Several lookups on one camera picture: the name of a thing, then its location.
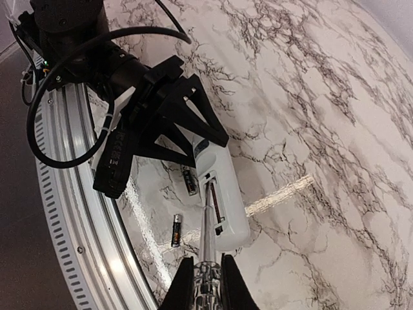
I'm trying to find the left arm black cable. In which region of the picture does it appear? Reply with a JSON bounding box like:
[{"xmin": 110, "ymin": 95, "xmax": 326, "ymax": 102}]
[{"xmin": 9, "ymin": 0, "xmax": 193, "ymax": 169}]

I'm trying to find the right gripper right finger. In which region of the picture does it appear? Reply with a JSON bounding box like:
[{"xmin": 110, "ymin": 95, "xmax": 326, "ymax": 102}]
[{"xmin": 221, "ymin": 254, "xmax": 259, "ymax": 310}]

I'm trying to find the white remote control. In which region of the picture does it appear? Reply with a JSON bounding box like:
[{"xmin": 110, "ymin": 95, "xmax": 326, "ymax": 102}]
[{"xmin": 183, "ymin": 129, "xmax": 250, "ymax": 252}]

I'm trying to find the black AAA battery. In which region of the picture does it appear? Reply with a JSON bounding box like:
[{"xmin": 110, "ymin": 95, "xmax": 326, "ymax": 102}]
[
  {"xmin": 171, "ymin": 214, "xmax": 182, "ymax": 247},
  {"xmin": 181, "ymin": 165, "xmax": 197, "ymax": 196}
]

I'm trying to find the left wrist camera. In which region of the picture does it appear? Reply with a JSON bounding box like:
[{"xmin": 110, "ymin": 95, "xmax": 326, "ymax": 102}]
[{"xmin": 90, "ymin": 93, "xmax": 136, "ymax": 200}]

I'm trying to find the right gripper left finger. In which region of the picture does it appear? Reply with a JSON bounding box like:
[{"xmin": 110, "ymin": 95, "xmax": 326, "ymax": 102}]
[{"xmin": 158, "ymin": 257, "xmax": 194, "ymax": 310}]

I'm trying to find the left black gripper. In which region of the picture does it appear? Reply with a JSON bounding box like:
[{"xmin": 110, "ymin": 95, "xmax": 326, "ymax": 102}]
[{"xmin": 127, "ymin": 56, "xmax": 229, "ymax": 168}]

